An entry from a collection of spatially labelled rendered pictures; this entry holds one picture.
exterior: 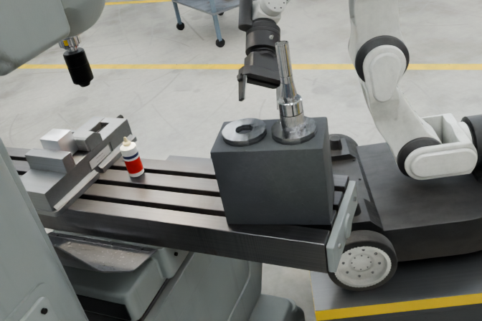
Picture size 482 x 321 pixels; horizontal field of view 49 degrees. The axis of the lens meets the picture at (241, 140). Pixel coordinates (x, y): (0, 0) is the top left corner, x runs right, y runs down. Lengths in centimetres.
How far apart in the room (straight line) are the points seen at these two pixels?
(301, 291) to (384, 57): 111
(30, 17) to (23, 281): 43
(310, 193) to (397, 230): 58
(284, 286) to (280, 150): 129
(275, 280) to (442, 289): 81
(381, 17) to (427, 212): 58
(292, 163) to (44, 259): 46
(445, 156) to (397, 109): 21
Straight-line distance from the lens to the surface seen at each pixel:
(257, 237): 110
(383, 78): 145
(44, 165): 139
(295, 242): 107
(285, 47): 94
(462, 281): 169
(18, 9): 95
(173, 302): 137
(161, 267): 129
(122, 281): 126
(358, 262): 158
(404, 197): 169
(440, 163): 163
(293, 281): 223
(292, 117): 99
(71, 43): 118
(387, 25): 145
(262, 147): 100
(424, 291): 165
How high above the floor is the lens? 162
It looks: 31 degrees down
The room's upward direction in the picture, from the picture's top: 12 degrees counter-clockwise
